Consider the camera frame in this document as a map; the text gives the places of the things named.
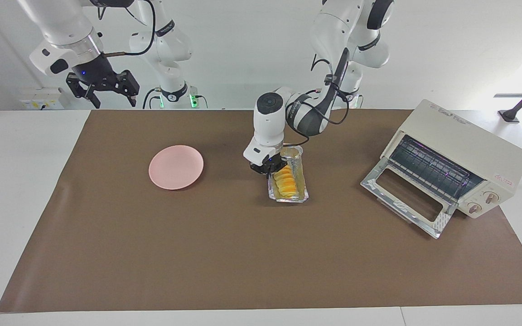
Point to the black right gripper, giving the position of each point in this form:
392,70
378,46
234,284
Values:
95,74

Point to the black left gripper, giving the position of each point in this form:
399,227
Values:
268,162

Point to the golden bread loaf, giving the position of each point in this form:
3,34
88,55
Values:
286,183

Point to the aluminium foil tray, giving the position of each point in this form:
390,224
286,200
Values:
289,198

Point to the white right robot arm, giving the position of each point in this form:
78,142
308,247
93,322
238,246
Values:
61,22

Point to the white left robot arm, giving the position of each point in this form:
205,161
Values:
268,122

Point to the glass oven door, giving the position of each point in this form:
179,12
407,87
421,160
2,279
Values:
406,195

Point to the oven control knob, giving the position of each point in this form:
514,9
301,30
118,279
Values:
474,208
491,197

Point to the cream toaster oven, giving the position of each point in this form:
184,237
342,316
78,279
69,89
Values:
483,149

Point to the brown table mat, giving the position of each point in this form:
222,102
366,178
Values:
261,249

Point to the pink round plate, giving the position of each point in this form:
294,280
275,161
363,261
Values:
176,167

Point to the white wall socket box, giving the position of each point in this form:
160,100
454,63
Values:
39,99

